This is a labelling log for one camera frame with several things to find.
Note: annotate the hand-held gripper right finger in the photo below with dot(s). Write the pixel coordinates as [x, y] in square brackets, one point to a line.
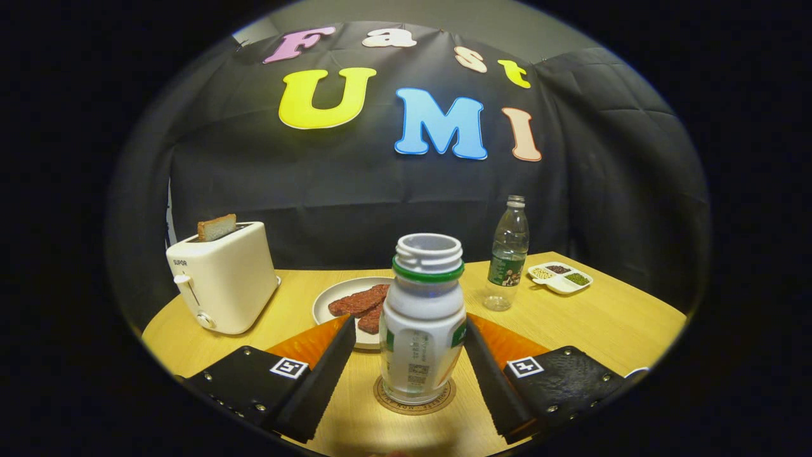
[495, 387]

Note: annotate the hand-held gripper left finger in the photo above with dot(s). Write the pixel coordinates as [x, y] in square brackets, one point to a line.
[320, 387]

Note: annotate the round cork coaster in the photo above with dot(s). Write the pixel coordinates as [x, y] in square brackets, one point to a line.
[415, 409]

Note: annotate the clear water bottle green label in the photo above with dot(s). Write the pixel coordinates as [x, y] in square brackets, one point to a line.
[506, 266]

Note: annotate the short red meat slice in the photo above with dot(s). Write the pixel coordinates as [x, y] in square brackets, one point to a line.
[370, 320]

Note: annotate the round beige plate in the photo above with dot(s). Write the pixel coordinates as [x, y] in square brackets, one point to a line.
[330, 297]

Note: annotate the long red meat slice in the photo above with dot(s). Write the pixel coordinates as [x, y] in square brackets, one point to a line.
[358, 301]

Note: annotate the white divided sauce dish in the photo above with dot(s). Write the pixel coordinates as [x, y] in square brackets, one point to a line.
[561, 286]

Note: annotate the wooden table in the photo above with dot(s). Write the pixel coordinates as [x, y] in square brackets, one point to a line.
[602, 324]

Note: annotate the white toaster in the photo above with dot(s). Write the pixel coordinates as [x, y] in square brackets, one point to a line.
[228, 285]

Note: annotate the toasted bread slice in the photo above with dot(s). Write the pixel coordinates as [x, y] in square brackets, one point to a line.
[217, 227]

